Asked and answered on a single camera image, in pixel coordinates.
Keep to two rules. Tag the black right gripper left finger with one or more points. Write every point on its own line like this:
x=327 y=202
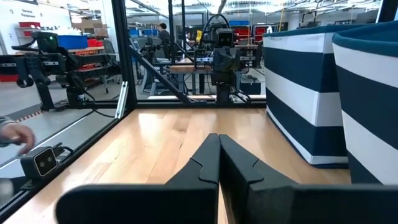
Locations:
x=140 y=205

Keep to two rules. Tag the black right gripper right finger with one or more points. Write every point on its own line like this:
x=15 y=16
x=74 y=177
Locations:
x=311 y=205

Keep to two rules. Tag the black robot arm green light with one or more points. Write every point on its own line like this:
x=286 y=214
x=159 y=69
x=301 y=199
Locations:
x=46 y=62

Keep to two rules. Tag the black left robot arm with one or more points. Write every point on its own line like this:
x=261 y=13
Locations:
x=224 y=90

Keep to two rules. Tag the wooden workbench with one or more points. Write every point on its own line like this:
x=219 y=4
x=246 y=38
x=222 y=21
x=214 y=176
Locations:
x=186 y=69

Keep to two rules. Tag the person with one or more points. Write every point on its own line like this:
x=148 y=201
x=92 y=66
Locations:
x=163 y=34

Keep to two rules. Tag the navy white striped fabric bin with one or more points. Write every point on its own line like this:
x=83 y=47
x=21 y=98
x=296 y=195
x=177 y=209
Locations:
x=370 y=109
x=295 y=93

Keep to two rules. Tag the person's hand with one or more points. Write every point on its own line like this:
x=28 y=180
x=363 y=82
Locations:
x=17 y=133

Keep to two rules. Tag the blue storage bin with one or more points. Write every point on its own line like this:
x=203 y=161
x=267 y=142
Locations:
x=73 y=42

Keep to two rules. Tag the red storage bin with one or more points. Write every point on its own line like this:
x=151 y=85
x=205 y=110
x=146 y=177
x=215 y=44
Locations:
x=29 y=24

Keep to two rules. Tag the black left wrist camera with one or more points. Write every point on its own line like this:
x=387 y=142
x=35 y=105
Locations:
x=224 y=39

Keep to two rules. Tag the thin black frame post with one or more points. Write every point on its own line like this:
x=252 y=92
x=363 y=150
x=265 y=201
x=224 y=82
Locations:
x=171 y=25

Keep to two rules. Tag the black diagonal frame brace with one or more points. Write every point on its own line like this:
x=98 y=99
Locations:
x=158 y=74

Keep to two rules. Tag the long black frame rail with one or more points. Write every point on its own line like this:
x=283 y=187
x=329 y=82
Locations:
x=77 y=149

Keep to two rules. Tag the thick black frame post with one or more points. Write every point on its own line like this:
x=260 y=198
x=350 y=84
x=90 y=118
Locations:
x=122 y=46

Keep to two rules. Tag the small black camera box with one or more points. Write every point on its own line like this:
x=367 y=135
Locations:
x=43 y=161

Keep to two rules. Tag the silver metal bracket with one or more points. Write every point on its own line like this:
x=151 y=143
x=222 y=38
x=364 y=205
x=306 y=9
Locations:
x=121 y=99

